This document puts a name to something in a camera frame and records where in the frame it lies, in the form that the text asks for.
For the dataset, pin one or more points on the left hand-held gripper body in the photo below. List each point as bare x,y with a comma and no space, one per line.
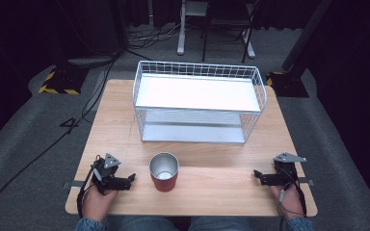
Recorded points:
104,174

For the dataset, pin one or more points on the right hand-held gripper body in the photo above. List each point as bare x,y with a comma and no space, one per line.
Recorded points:
284,173

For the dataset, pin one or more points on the red cup with metal inside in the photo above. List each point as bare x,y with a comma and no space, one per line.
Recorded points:
164,183

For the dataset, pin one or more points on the person's left hand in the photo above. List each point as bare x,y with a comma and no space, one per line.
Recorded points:
94,203

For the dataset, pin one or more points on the person's right hand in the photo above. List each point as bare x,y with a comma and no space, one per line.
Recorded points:
290,203

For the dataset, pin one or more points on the grey tape strip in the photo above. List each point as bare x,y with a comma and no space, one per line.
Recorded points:
75,184
308,182

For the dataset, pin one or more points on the person's left leg in jeans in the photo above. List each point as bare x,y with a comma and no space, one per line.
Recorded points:
141,224

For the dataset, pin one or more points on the person's leg in jeans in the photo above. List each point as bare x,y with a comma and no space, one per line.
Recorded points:
141,224
234,224

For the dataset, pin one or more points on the person's right leg in jeans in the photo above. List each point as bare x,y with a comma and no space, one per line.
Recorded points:
234,224

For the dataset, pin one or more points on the yellow black striped stand base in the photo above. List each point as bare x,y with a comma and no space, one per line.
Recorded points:
287,85
62,82

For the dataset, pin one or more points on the black stand post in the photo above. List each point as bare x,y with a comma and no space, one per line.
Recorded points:
305,35

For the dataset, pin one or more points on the black metal chair frame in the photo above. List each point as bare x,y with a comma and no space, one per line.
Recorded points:
205,38

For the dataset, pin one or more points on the white metal desk frame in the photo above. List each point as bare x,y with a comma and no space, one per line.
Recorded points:
181,35

